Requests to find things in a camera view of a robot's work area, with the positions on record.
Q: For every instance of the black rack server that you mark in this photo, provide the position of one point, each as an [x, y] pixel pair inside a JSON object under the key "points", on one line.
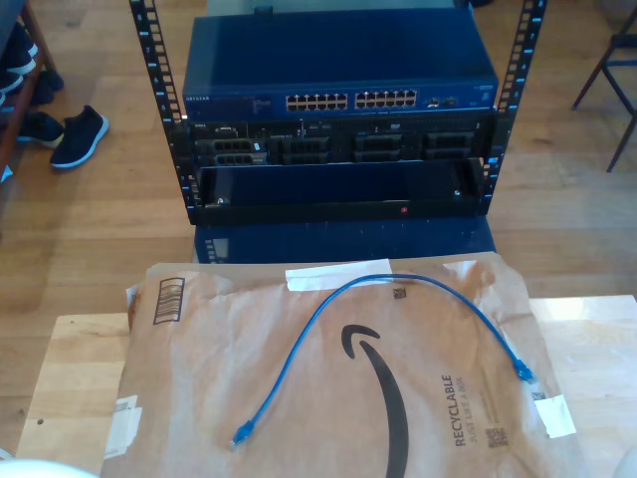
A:
{"points": [[343, 134]]}

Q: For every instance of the brown packing paper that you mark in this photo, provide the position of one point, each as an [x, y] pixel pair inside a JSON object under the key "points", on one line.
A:
{"points": [[249, 348]]}

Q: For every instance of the grey flat panel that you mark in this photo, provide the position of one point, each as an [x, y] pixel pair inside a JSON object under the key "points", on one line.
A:
{"points": [[348, 6]]}

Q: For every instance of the dark sneaker white sole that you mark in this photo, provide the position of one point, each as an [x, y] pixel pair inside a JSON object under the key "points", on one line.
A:
{"points": [[7, 82], [17, 50], [40, 129], [79, 137]]}

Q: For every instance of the black shoe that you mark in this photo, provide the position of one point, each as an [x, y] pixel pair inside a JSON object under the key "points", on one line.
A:
{"points": [[50, 84]]}

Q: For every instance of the dark metal chair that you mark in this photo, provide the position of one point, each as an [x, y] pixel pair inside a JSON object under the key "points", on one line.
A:
{"points": [[628, 40]]}

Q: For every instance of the black server rack frame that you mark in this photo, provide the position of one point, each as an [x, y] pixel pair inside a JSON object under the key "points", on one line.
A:
{"points": [[178, 159]]}

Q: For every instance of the blue network switch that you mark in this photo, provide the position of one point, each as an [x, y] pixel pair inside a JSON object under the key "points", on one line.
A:
{"points": [[338, 55]]}

